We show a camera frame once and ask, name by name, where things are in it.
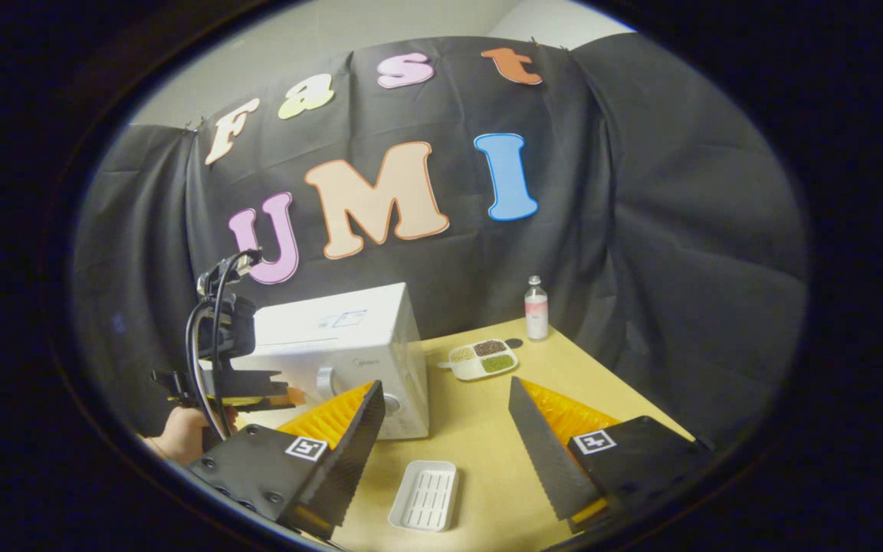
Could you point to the white ribbed tray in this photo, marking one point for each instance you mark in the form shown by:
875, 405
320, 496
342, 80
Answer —
426, 494

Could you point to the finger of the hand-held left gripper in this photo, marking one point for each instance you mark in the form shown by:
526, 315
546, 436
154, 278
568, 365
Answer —
250, 383

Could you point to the white microwave oven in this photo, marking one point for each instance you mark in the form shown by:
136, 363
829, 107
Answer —
365, 330

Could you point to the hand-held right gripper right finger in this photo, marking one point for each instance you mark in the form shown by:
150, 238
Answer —
545, 452

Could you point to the black backdrop cloth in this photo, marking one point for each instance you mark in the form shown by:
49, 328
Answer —
641, 230

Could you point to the white divided grain dish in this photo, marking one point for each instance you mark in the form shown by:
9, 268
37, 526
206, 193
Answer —
480, 372

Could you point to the clear bottle with pink label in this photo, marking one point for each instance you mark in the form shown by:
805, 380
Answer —
536, 322

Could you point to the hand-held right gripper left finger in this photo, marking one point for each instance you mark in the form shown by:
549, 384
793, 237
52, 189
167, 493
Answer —
349, 460

